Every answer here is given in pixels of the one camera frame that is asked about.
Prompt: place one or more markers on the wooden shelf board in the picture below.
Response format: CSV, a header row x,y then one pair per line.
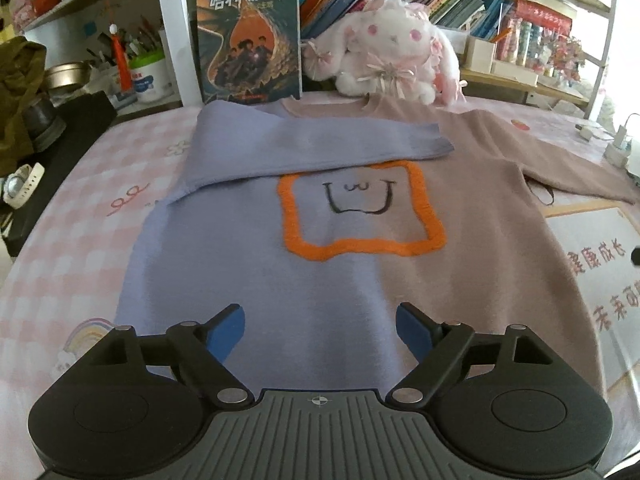
x,y
492,80

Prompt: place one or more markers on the white smart watch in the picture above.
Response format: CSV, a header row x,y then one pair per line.
x,y
18,187

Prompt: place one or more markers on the purple and mauve sweater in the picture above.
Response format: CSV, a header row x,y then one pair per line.
x,y
319,220

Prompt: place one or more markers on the pink white plush bunny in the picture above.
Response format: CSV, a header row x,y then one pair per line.
x,y
389,47

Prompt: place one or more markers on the metal bowl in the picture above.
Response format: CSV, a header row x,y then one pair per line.
x,y
66,77

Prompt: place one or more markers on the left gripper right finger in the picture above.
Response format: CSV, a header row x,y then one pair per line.
x,y
439,350

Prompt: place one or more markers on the white pen holder cup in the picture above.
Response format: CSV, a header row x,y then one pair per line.
x,y
149,74

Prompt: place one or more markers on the white phone charger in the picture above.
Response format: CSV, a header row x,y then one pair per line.
x,y
618,148

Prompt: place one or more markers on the Harry Potter book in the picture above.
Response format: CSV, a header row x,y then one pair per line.
x,y
249,50

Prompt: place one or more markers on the olive green cloth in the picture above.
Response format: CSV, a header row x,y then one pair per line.
x,y
22,71

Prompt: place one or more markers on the pink cartoon table mat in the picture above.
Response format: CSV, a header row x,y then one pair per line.
x,y
63,287

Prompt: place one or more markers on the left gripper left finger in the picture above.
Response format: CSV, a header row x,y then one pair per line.
x,y
199,352

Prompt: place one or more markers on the white storage box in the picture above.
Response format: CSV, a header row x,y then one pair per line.
x,y
479,55

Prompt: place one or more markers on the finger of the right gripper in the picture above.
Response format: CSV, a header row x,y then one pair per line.
x,y
635,256

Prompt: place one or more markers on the white bookshelf frame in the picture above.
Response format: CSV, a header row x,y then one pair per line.
x,y
175,18

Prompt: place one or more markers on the red tassel ornament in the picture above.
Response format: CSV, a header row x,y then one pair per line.
x,y
120,57

